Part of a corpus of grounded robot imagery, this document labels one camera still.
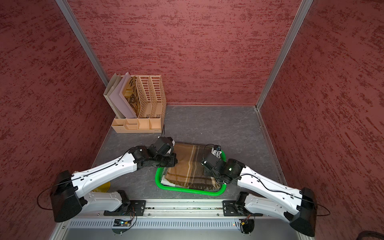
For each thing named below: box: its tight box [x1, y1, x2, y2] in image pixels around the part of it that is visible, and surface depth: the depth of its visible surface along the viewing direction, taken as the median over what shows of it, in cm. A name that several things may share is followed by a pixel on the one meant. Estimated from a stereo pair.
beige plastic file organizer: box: [111, 75, 167, 133], surface depth 106 cm
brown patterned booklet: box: [123, 76, 141, 118], surface depth 102 cm
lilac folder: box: [109, 72, 138, 119], surface depth 94 cm
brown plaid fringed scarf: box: [165, 143, 221, 190], surface depth 74 cm
